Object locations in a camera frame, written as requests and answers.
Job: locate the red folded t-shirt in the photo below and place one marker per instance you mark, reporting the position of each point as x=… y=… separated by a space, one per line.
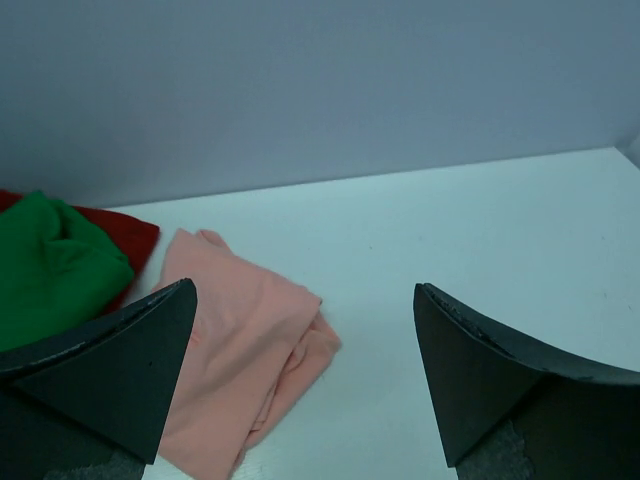
x=135 y=238

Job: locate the pink t-shirt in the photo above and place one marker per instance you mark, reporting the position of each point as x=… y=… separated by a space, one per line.
x=258 y=343

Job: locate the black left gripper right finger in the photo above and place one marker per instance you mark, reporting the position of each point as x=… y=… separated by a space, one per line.
x=509 y=406

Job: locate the green folded t-shirt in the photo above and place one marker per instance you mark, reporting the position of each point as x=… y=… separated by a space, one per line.
x=58 y=270

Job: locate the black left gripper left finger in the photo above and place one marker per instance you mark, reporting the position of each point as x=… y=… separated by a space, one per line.
x=92 y=402

